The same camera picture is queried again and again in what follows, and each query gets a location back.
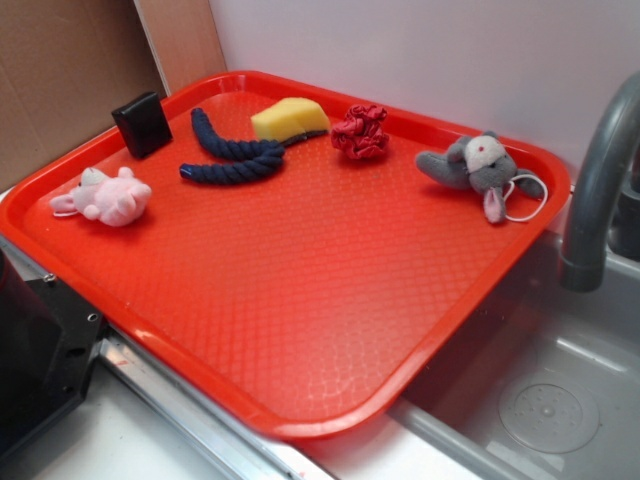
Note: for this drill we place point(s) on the black box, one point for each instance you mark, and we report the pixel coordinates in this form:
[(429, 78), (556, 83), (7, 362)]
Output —
[(143, 125)]

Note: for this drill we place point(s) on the red plastic tray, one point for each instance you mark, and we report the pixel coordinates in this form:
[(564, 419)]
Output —
[(304, 304)]

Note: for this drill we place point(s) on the red fabric scrunchie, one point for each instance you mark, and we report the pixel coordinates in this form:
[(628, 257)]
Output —
[(360, 135)]

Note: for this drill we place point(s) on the yellow sponge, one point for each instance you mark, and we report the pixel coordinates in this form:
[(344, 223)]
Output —
[(290, 118)]

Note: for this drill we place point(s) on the grey plush mouse toy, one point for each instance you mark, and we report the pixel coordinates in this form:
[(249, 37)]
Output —
[(482, 164)]

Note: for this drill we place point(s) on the pink plush pig toy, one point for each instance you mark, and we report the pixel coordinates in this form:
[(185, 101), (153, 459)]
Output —
[(114, 201)]

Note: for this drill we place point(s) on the grey toy sink basin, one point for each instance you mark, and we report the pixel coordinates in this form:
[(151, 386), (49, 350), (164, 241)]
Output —
[(539, 382)]

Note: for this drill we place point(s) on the grey toy faucet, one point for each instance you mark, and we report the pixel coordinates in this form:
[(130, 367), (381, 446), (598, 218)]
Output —
[(604, 211)]

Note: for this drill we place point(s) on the brown cardboard panel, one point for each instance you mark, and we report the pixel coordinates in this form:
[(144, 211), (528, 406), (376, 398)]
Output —
[(65, 65)]

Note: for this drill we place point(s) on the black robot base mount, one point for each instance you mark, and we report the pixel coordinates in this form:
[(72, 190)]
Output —
[(50, 337)]

